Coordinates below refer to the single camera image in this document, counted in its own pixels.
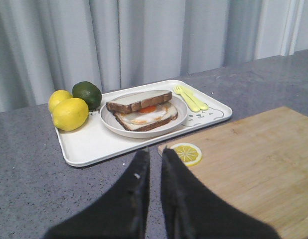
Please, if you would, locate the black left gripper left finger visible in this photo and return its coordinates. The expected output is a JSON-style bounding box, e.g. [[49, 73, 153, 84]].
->
[[44, 150, 150, 239]]

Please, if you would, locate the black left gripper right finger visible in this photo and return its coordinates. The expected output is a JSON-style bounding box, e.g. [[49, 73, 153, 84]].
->
[[161, 148, 280, 239]]

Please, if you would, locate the white round plate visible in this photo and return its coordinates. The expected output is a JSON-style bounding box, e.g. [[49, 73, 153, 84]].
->
[[100, 98, 188, 138]]

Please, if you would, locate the white rectangular tray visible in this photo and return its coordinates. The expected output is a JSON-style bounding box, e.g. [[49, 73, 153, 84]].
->
[[56, 80, 232, 167]]

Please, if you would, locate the lemon slice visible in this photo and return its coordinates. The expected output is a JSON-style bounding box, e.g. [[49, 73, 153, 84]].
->
[[171, 143, 202, 166]]

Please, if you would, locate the wooden cutting board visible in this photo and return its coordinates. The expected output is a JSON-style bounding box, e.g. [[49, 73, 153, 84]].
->
[[157, 106, 308, 239]]

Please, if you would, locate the fried egg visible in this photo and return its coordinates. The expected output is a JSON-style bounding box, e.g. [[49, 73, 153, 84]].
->
[[115, 102, 176, 125]]

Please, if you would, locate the yellow lemon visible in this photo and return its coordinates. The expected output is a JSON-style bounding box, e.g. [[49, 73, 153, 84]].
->
[[52, 98, 89, 131], [48, 90, 72, 113]]

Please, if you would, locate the yellow-green plastic fork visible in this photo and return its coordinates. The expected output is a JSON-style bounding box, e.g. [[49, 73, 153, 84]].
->
[[173, 85, 200, 112]]

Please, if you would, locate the green lime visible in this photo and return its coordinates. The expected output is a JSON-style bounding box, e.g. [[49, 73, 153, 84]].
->
[[72, 81, 102, 111]]

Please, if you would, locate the grey curtain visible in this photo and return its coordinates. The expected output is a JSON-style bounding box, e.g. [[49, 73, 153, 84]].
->
[[0, 0, 308, 113]]

